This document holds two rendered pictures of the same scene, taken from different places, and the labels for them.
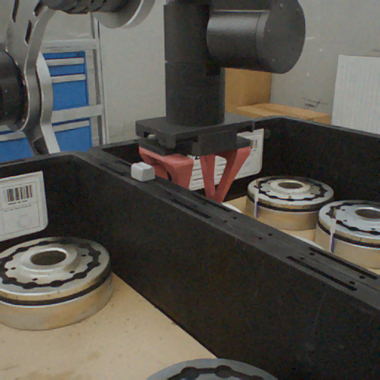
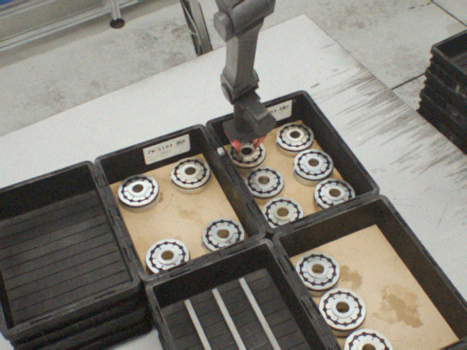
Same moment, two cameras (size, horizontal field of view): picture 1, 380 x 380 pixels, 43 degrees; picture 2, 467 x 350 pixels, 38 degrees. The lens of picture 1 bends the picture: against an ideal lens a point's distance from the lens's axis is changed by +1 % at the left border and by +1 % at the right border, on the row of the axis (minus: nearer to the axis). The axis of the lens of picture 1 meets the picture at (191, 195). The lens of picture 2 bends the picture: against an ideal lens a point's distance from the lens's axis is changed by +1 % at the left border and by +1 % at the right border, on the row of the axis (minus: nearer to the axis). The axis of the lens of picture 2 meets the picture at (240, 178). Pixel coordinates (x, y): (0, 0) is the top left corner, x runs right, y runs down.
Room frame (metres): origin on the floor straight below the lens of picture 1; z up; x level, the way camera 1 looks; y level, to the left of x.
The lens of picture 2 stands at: (-0.68, -0.30, 2.17)
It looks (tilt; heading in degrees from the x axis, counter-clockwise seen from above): 50 degrees down; 15
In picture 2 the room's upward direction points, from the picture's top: 2 degrees counter-clockwise
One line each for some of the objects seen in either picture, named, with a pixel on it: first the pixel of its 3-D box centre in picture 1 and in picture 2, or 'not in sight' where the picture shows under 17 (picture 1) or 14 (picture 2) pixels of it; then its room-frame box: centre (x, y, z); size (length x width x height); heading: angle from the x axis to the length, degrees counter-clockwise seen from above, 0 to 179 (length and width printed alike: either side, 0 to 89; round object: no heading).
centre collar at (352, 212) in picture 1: (369, 215); (313, 162); (0.46, -0.18, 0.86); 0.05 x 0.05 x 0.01
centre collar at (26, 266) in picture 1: (49, 260); (190, 171); (0.37, 0.12, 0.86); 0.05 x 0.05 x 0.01
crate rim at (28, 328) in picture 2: not in sight; (52, 242); (0.05, 0.35, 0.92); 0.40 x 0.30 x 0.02; 37
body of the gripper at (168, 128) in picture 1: (195, 100); (244, 119); (0.47, 0.00, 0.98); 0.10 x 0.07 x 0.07; 126
